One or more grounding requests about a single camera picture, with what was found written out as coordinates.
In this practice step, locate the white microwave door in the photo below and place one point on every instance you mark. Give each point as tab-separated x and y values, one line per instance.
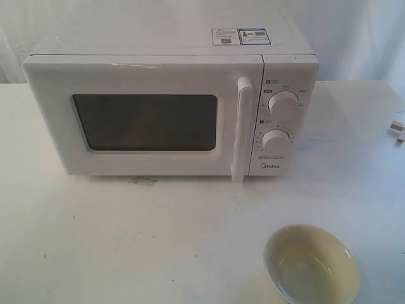
149	115

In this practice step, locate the white ceramic bowl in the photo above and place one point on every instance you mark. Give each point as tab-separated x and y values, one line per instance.
307	264

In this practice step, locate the lower white microwave knob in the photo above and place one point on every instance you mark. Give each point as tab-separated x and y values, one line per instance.
276	141

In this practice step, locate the white microwave knob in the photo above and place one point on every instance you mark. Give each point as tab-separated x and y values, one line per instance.
284	102
276	141

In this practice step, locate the white microwave oven body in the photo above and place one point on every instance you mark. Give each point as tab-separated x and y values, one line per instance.
289	65

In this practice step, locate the upper white microwave knob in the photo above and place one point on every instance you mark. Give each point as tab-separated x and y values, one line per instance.
284	102

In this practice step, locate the right blue info sticker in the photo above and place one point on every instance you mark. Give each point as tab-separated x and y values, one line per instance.
254	36

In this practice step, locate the white power plug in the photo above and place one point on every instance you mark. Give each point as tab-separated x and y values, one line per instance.
396	129

